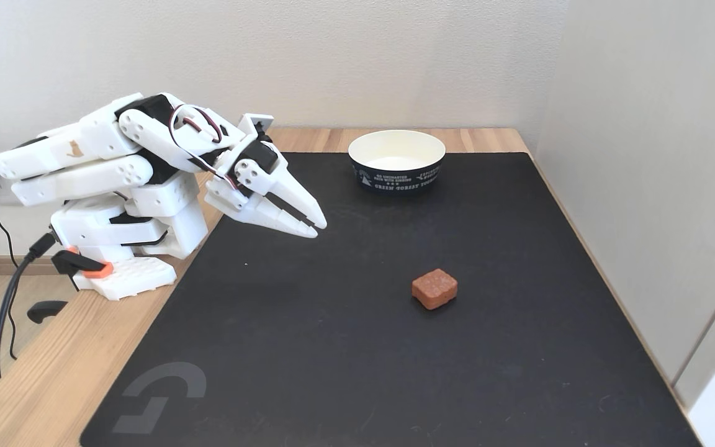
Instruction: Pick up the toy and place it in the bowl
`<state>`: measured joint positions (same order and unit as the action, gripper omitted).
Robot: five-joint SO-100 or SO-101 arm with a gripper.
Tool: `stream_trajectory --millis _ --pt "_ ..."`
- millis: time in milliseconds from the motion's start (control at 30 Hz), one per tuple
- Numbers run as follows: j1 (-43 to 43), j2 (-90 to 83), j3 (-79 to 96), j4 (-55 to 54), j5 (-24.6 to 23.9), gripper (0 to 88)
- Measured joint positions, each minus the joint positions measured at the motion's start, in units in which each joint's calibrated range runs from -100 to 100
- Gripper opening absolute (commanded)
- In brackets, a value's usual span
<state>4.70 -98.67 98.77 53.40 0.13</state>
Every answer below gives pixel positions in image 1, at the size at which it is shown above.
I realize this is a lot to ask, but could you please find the red-brown toy block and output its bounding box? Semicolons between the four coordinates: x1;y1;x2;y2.
411;268;459;311

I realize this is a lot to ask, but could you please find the white paper bowl navy band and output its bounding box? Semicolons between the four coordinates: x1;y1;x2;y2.
348;129;447;193

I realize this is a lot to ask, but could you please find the black desk mat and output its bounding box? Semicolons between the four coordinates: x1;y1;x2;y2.
79;152;701;447

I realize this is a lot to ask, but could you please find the black orange table clamp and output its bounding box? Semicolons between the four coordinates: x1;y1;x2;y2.
27;247;114;324

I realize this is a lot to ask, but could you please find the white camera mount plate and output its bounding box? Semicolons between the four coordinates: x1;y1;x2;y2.
238;114;274;150

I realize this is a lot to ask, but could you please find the red black white servo cable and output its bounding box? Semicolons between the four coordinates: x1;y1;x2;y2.
168;104;240;187

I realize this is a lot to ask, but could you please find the thick black cable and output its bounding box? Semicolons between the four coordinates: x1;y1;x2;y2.
0;233;57;384

